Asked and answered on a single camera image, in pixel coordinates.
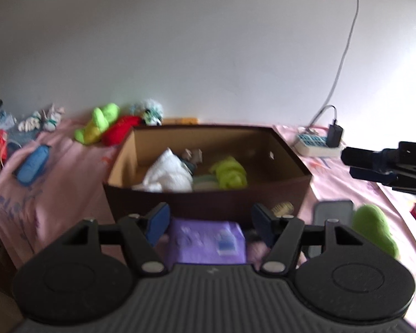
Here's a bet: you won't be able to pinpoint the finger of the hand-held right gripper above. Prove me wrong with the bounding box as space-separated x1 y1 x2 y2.
349 166 403 186
340 147 400 169

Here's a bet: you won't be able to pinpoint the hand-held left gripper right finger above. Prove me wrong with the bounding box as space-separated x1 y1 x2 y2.
251 203 385 278

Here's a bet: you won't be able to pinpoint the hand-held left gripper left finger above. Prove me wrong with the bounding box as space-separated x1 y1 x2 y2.
38 201 171 279

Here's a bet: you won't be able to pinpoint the purple tissue packet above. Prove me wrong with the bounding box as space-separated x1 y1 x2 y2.
166 218 247 265

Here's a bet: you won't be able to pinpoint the brown cardboard box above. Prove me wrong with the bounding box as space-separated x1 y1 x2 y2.
102 124 313 224

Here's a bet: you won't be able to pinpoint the green round plush toy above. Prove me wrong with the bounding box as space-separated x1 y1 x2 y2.
352 204 400 260

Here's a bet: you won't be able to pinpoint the white towel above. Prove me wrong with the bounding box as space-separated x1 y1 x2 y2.
132 148 194 193

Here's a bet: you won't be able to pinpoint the yellow-green mesh cloth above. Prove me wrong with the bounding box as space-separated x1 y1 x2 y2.
209 156 247 190

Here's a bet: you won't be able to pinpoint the brown plush toy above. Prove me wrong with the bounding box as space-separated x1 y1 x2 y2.
180 148 203 174

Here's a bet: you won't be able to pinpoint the black charger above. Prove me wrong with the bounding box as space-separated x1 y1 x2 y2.
326 124 344 148

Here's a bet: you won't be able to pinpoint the white power strip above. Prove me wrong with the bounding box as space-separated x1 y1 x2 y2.
294 132 345 158

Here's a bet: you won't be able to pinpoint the pink printed bedsheet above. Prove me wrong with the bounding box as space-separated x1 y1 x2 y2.
0 120 416 330

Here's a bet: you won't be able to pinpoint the red plush pouch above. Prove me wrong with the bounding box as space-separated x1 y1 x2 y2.
102 115 143 146

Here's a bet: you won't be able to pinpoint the white panda plush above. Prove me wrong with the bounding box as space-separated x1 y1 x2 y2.
130 99 164 126

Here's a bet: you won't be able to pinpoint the lime green plush toy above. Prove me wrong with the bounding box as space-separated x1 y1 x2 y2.
74 103 121 145

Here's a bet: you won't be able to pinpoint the blue handheld device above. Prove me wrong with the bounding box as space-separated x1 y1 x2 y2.
16 145 52 185

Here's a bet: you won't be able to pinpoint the white tied cloth bundle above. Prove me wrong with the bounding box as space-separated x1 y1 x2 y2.
41 104 66 131

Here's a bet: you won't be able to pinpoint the white knit glove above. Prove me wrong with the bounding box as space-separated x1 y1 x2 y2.
18 111 43 132

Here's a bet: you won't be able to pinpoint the blue white small packets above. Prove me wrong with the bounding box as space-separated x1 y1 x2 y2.
0 111 16 130

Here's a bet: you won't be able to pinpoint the black cable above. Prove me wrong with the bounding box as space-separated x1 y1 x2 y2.
300 105 338 139

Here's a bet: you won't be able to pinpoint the white cable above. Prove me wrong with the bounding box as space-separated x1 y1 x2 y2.
307 0 361 129

